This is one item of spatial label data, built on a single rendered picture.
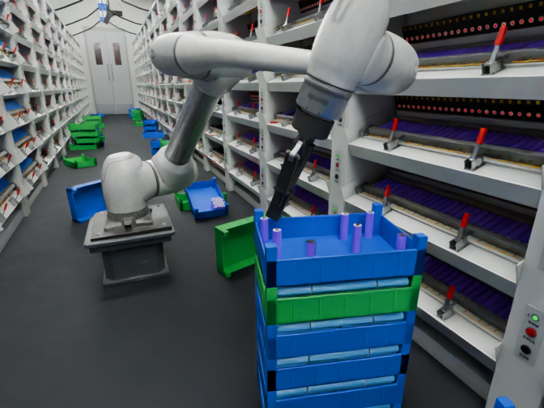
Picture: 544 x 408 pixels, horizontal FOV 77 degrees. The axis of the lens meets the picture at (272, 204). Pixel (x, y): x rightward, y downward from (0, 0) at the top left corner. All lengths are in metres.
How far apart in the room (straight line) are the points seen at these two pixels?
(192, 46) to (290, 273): 0.59
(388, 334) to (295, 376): 0.21
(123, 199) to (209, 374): 0.73
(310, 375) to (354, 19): 0.65
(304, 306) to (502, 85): 0.59
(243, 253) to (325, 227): 0.78
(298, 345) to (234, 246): 0.85
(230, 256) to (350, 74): 1.07
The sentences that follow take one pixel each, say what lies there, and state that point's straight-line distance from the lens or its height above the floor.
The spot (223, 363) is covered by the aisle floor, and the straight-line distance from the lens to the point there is 1.08.
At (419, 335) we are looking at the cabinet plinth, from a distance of 1.19.
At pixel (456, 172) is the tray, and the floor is 0.55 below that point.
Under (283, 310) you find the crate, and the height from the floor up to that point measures 0.35.
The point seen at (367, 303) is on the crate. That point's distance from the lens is 0.71.
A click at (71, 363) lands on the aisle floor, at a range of 1.21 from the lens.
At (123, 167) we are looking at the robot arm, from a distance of 1.41.
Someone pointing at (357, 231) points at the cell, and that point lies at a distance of 0.74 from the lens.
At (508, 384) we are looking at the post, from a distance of 0.99.
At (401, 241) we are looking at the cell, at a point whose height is 0.46.
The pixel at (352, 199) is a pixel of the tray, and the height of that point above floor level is 0.36.
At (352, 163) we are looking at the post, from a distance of 1.24.
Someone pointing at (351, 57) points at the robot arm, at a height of 0.78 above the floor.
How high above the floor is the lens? 0.74
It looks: 19 degrees down
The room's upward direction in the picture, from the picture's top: straight up
